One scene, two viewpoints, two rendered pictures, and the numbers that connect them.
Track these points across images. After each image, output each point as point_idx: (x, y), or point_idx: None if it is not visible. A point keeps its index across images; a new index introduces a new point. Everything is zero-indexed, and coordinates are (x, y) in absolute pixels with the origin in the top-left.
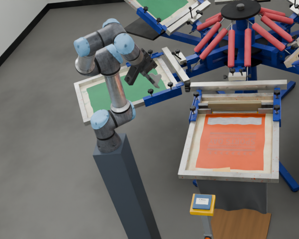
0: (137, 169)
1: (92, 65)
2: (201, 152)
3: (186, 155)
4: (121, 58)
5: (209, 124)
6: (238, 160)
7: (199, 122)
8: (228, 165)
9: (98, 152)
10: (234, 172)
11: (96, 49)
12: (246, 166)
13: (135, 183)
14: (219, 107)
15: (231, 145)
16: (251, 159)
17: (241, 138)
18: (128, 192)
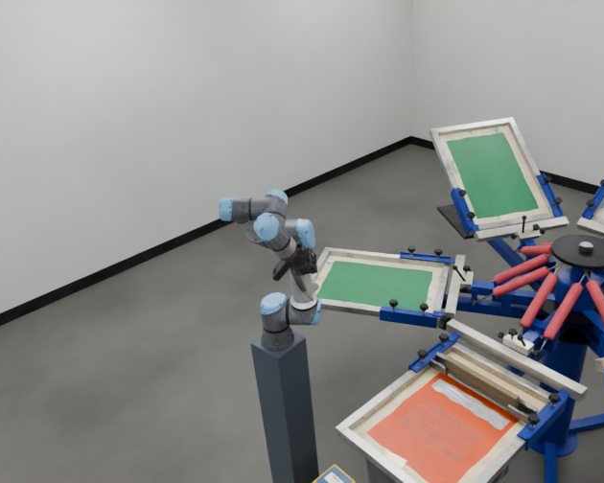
0: (310, 392)
1: None
2: (390, 419)
3: (366, 409)
4: (308, 241)
5: (432, 387)
6: (426, 459)
7: (423, 377)
8: (407, 457)
9: (259, 343)
10: (402, 471)
11: (241, 218)
12: (429, 473)
13: (294, 408)
14: (459, 373)
15: (434, 433)
16: (443, 469)
17: (456, 431)
18: (279, 413)
